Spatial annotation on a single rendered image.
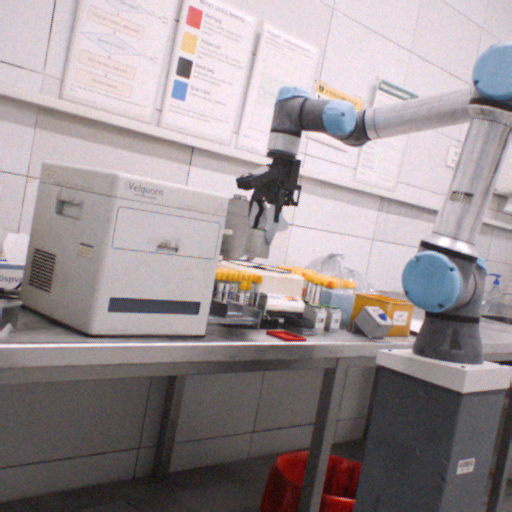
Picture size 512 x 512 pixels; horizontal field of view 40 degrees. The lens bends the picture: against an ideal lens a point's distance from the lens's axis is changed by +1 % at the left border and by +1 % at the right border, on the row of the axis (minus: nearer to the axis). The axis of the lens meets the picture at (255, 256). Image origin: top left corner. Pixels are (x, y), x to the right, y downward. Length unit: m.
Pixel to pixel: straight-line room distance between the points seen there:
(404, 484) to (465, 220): 0.57
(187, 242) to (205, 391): 1.12
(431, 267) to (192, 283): 0.47
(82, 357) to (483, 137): 0.85
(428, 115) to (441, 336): 0.49
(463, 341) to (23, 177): 1.14
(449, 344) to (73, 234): 0.80
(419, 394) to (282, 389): 1.24
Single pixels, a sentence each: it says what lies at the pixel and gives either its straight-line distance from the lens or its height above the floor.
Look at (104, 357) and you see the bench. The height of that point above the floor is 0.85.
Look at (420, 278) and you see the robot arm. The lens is 1.41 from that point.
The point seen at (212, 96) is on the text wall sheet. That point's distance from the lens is 2.22.
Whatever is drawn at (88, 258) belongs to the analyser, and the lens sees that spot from 1.30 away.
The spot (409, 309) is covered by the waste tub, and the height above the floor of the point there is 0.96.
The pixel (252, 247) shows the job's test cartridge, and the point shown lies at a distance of 1.62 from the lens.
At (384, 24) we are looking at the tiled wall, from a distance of 2.90.
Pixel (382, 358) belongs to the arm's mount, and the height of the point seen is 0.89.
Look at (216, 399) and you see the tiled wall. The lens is 2.47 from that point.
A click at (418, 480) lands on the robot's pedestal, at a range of 1.56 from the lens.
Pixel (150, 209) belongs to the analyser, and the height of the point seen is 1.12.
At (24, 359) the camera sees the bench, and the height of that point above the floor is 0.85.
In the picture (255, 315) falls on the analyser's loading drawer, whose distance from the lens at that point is 1.58.
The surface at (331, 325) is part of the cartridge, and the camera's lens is 1.86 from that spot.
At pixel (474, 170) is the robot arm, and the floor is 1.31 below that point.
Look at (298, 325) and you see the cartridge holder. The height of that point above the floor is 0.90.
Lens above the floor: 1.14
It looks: 3 degrees down
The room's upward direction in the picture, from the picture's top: 11 degrees clockwise
